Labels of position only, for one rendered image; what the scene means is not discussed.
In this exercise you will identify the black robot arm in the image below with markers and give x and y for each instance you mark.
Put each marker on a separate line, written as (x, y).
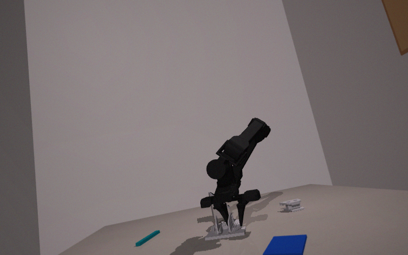
(236, 152)

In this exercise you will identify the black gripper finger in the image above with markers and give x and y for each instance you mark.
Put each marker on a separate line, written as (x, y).
(223, 211)
(241, 208)

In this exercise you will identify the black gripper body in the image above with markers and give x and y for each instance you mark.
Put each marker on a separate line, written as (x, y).
(247, 196)

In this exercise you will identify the teal rectangular bar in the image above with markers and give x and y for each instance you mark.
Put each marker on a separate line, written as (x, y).
(145, 239)

